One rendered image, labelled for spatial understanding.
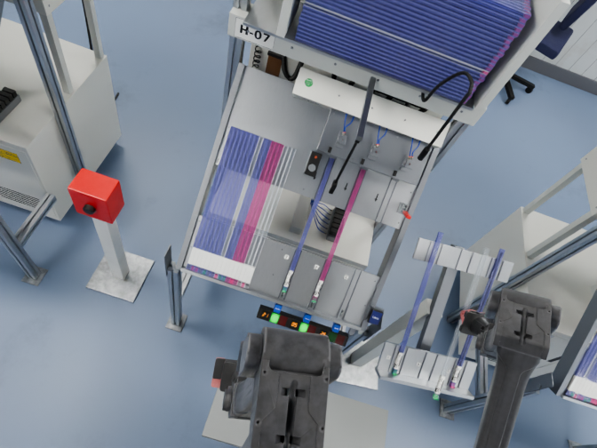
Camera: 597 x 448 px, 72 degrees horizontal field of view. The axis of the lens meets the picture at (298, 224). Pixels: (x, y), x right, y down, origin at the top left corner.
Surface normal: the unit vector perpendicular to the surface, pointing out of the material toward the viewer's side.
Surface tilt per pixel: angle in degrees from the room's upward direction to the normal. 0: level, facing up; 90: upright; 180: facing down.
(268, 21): 0
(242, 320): 0
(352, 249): 0
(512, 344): 62
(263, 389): 13
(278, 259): 44
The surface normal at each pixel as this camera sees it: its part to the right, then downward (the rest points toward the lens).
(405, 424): 0.23, -0.51
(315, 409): 0.22, -0.30
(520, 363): -0.45, 0.25
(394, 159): 0.00, 0.18
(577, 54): -0.23, 0.80
